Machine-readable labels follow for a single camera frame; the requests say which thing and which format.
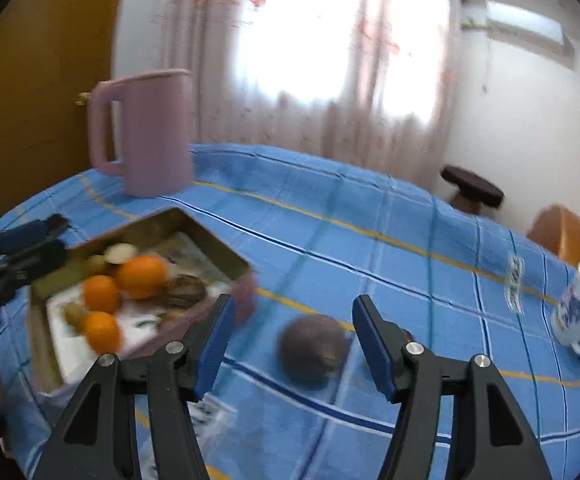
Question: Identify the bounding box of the large orange mandarin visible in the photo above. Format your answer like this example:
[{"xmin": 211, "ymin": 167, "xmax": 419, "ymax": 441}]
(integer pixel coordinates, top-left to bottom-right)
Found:
[{"xmin": 115, "ymin": 255, "xmax": 168, "ymax": 300}]

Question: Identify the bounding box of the dark brown chestnut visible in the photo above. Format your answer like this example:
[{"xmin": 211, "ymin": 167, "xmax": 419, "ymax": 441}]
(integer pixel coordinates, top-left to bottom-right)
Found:
[{"xmin": 163, "ymin": 274, "xmax": 206, "ymax": 309}]

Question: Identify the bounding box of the round purple fruit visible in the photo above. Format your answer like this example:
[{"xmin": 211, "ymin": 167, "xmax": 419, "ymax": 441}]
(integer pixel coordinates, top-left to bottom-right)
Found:
[{"xmin": 277, "ymin": 314, "xmax": 349, "ymax": 389}]

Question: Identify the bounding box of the cut purple yam piece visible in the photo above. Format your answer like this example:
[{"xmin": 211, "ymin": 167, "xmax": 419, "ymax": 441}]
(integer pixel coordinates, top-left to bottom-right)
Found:
[{"xmin": 401, "ymin": 328, "xmax": 415, "ymax": 342}]

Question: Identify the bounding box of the black smartphone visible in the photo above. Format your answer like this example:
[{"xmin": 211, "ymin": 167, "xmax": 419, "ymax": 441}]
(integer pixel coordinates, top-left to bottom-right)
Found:
[{"xmin": 44, "ymin": 214, "xmax": 70, "ymax": 236}]

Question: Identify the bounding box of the pink metal tin box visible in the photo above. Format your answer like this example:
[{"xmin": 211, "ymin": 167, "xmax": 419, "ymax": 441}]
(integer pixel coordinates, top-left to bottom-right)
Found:
[{"xmin": 28, "ymin": 208, "xmax": 255, "ymax": 394}]

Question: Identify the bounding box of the printed leaflet in tin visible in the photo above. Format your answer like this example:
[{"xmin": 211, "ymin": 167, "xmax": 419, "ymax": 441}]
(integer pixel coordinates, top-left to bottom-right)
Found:
[{"xmin": 46, "ymin": 232, "xmax": 231, "ymax": 382}]

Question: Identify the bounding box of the brown wooden door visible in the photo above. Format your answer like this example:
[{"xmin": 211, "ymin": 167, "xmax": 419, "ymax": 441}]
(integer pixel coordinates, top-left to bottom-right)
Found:
[{"xmin": 0, "ymin": 0, "xmax": 120, "ymax": 217}]

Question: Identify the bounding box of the brass door knob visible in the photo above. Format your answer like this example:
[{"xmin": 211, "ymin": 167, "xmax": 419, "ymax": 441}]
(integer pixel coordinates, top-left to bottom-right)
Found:
[{"xmin": 75, "ymin": 92, "xmax": 92, "ymax": 106}]

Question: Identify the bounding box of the blue plaid tablecloth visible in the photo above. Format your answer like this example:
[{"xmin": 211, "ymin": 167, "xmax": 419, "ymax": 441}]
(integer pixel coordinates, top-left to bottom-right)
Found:
[{"xmin": 0, "ymin": 144, "xmax": 580, "ymax": 479}]

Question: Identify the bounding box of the pink electric kettle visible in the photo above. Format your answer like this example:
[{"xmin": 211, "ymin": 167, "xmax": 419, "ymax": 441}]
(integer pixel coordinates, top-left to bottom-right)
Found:
[{"xmin": 87, "ymin": 68, "xmax": 193, "ymax": 197}]

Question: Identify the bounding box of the orange wooden chair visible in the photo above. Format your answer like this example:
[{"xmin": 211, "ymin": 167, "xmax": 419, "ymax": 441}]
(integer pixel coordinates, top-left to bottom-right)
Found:
[{"xmin": 527, "ymin": 204, "xmax": 580, "ymax": 266}]

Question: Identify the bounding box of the dark round stool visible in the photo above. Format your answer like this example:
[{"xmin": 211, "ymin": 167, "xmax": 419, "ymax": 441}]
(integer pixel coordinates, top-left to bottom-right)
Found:
[{"xmin": 440, "ymin": 165, "xmax": 504, "ymax": 216}]

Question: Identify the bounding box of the floral sheer curtain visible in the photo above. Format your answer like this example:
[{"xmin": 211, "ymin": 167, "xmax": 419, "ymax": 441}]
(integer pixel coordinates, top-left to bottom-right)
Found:
[{"xmin": 156, "ymin": 0, "xmax": 461, "ymax": 188}]

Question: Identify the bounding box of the white air conditioner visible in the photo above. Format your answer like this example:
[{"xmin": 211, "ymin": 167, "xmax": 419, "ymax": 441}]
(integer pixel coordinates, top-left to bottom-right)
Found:
[{"xmin": 461, "ymin": 0, "xmax": 576, "ymax": 70}]

